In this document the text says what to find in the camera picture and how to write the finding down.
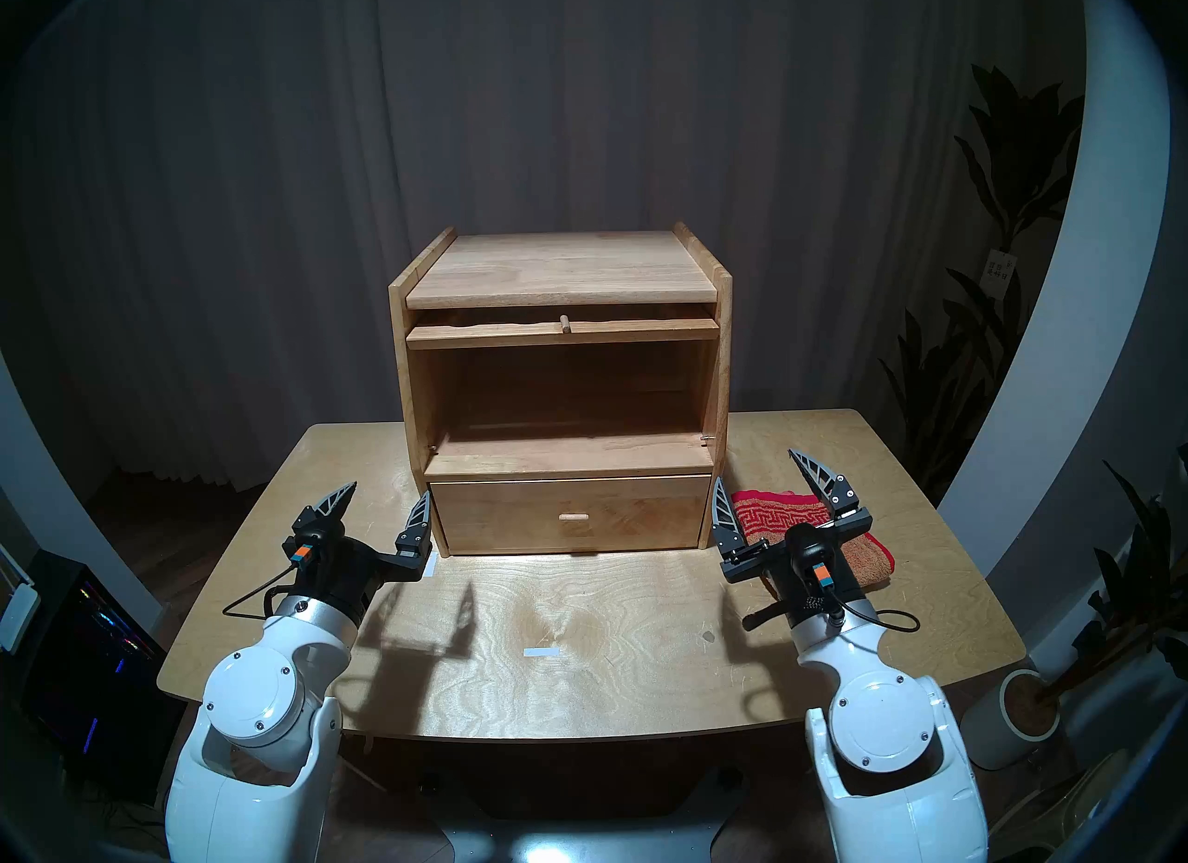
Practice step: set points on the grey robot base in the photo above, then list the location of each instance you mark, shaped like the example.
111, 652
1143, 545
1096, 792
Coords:
575, 843

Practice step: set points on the orange and red towel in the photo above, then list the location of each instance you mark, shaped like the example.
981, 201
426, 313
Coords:
872, 564

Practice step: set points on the light wooden cabinet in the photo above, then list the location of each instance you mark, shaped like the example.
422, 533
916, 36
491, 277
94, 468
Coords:
557, 267

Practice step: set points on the wooden drawer with knob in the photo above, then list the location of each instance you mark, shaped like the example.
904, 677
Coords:
510, 513

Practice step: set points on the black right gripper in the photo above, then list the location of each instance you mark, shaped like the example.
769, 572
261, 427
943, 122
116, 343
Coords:
789, 585

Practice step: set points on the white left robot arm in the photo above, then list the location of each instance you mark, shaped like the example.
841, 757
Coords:
251, 694

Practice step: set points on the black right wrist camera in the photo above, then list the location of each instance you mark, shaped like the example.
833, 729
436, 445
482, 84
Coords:
812, 550

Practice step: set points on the grey pleated curtain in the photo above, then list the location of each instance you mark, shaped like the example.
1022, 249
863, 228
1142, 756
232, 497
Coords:
278, 174

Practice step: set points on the white plant label tag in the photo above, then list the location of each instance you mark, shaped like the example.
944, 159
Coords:
1000, 266

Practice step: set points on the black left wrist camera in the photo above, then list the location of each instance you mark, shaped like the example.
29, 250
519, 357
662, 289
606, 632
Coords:
302, 550

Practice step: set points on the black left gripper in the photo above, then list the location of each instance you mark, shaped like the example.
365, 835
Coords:
348, 573

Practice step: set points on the black computer tower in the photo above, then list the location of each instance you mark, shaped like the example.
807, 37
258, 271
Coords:
83, 666

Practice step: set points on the tall dark leafy plant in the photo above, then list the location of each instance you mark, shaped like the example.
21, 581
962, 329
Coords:
1012, 165

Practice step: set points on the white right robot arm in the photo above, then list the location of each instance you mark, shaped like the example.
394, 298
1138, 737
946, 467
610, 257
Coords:
882, 713

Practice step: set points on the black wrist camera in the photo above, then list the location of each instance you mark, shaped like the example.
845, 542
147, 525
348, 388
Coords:
302, 550
812, 550

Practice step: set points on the small white box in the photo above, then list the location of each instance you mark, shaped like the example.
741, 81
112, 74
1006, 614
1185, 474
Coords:
17, 618

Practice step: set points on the low dark leafy plant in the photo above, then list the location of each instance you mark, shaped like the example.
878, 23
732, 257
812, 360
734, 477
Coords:
1142, 583

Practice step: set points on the white round plant pot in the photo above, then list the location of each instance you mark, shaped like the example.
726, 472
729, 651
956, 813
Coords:
998, 731

